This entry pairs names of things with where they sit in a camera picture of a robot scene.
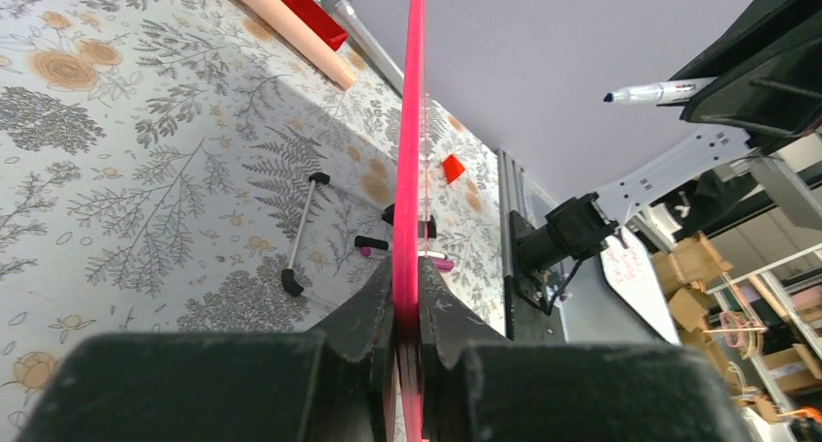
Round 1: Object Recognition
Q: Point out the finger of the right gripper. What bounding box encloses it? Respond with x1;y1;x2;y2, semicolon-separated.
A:
673;0;821;153

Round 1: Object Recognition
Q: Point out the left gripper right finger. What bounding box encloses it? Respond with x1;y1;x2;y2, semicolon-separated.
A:
418;259;751;441

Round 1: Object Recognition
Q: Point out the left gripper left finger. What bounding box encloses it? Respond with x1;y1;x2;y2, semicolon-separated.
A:
18;260;395;441

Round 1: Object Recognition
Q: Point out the pink framed whiteboard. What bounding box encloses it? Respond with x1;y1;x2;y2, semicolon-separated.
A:
392;0;426;441

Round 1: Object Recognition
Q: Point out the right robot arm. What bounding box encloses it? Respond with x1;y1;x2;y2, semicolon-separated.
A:
507;0;821;274

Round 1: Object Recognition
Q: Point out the magenta capped marker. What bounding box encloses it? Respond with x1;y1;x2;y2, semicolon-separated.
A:
359;246;456;273

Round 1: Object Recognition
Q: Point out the red triangular block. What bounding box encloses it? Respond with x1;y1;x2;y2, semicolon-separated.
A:
442;154;465;184

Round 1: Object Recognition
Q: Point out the floral patterned table mat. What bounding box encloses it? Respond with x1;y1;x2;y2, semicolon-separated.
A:
0;0;515;427

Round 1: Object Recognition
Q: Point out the red small box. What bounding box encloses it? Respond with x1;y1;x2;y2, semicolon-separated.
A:
281;0;348;51

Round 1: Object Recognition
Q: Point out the peach toy microphone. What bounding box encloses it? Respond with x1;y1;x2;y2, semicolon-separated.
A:
239;0;357;90

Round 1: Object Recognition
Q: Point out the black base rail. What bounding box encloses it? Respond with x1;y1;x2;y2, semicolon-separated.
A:
496;148;566;344

